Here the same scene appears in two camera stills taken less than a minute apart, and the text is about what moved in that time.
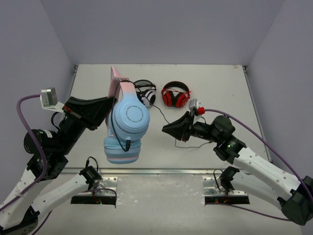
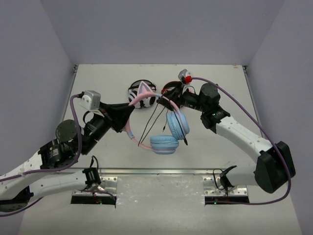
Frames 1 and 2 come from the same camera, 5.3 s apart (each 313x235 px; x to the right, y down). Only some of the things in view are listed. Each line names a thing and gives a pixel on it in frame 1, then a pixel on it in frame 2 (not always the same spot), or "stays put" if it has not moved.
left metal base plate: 107,186 stays put
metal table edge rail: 148,171 stays put
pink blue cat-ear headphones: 127,121 to 177,123
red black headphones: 175,94 stays put
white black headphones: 146,92 stays put
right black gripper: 181,129 to 179,100
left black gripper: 75,112 to 111,117
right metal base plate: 212,186 stays put
